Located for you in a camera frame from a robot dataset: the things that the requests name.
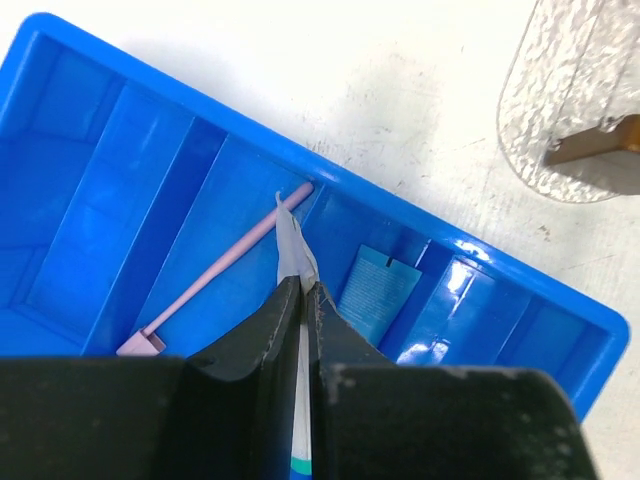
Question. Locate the pink toothbrush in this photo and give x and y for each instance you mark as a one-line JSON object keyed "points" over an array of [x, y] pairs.
{"points": [[145, 341]]}

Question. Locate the blue toothpaste tube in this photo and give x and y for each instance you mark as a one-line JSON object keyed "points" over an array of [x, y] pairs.
{"points": [[377, 288]]}

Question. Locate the clear holder with wooden ends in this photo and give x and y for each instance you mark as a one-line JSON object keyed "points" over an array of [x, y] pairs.
{"points": [[613, 134]]}

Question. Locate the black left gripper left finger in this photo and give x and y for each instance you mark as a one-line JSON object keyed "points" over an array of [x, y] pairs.
{"points": [[225, 412]]}

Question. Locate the clear textured oval tray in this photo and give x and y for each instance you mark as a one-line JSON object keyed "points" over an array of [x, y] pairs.
{"points": [[577, 63]]}

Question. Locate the white toothpaste tube green cap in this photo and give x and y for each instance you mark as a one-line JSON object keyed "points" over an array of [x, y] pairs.
{"points": [[296, 259]]}

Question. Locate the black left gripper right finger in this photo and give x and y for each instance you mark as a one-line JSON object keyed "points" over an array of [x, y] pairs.
{"points": [[374, 419]]}

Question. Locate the blue plastic divided bin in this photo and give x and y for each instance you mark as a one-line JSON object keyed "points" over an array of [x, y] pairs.
{"points": [[120, 185]]}

